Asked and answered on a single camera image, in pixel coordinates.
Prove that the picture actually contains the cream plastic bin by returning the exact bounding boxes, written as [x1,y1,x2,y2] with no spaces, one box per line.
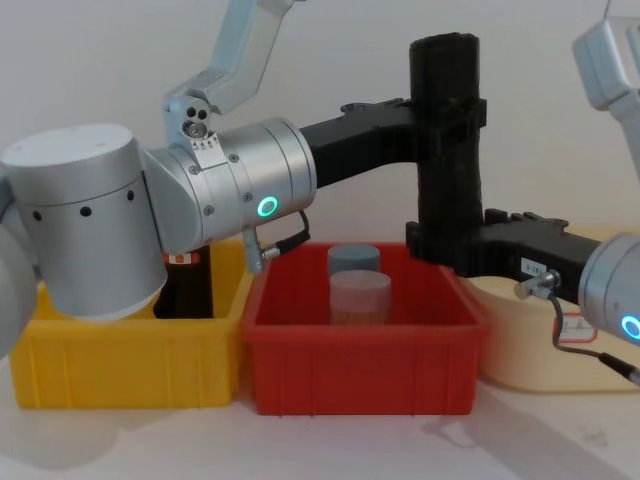
[460,223,640,395]

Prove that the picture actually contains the jar with grey lid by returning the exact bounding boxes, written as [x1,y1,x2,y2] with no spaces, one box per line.
[326,244,382,277]

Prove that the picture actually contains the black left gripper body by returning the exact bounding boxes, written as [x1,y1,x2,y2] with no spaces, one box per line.
[298,97,417,192]

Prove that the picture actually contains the yellow plastic bin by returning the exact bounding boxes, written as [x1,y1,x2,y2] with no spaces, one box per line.
[9,238,257,412]

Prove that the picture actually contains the black bottle with orange label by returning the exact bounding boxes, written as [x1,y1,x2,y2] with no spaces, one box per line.
[153,248,217,322]

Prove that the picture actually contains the red plastic bin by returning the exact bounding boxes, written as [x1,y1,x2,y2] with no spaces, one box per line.
[240,242,492,418]

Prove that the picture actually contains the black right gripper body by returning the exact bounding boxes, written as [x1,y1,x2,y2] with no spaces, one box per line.
[477,208,603,307]

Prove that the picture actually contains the clear plastic jar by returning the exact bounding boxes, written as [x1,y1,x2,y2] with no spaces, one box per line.
[328,270,392,327]

